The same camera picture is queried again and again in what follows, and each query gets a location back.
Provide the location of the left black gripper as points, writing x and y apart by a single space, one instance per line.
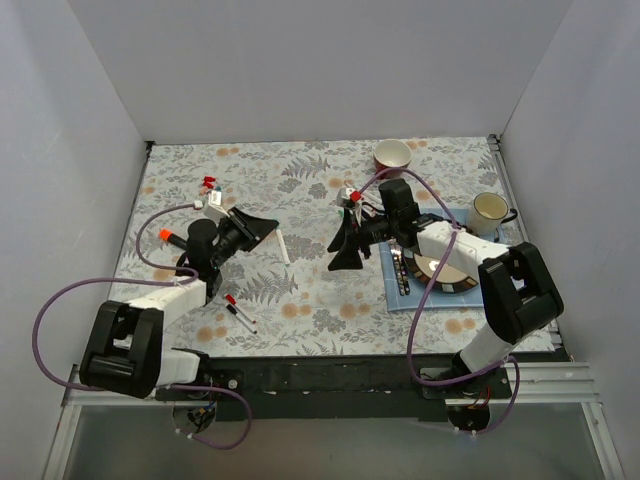
243 230

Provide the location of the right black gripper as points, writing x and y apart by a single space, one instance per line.
361 231

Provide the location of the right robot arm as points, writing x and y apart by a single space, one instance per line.
518 293

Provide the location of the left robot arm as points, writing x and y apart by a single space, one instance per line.
125 352

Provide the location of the floral patterned table mat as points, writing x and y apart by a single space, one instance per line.
300 309

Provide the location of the long red eraser-cap marker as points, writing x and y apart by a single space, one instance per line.
231 300

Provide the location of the black cap thin marker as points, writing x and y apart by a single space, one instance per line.
248 324

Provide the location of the orange cap highlighter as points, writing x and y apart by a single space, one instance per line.
169 237

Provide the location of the dark rimmed plate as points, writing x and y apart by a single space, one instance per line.
449 281

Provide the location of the red and white bowl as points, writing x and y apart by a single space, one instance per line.
391 153

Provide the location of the cream enamel mug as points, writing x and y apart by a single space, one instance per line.
487 213

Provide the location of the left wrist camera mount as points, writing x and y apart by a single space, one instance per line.
211 206

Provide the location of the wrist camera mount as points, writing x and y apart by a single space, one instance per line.
350 201
211 206

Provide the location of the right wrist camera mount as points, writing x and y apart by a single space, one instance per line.
350 201

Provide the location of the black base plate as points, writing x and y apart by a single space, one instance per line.
348 387

